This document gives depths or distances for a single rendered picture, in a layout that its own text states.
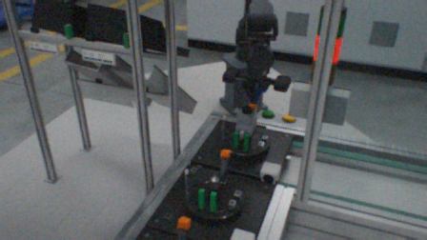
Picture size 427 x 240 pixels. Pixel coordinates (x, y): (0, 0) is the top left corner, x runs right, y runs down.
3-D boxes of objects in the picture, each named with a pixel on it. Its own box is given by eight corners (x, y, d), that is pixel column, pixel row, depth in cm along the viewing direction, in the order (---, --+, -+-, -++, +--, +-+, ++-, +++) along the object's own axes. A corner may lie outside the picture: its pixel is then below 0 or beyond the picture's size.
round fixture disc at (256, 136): (229, 130, 124) (230, 124, 123) (274, 138, 120) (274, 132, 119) (213, 154, 113) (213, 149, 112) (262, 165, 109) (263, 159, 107)
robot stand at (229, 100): (251, 94, 168) (254, 49, 158) (268, 110, 157) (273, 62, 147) (218, 101, 163) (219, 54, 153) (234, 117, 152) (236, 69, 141)
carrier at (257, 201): (188, 170, 110) (187, 130, 103) (274, 190, 103) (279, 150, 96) (144, 231, 90) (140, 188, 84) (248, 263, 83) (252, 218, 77)
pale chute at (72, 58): (119, 96, 138) (124, 85, 139) (150, 107, 132) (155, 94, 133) (62, 61, 113) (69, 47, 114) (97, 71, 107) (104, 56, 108)
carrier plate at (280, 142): (219, 124, 130) (219, 118, 129) (294, 139, 123) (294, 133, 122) (190, 166, 111) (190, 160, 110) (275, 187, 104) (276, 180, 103)
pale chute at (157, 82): (158, 104, 134) (164, 92, 134) (192, 114, 128) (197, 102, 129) (109, 70, 109) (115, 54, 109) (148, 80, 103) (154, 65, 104)
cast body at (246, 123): (241, 123, 116) (242, 102, 113) (256, 126, 115) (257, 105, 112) (233, 138, 110) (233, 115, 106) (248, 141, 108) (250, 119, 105)
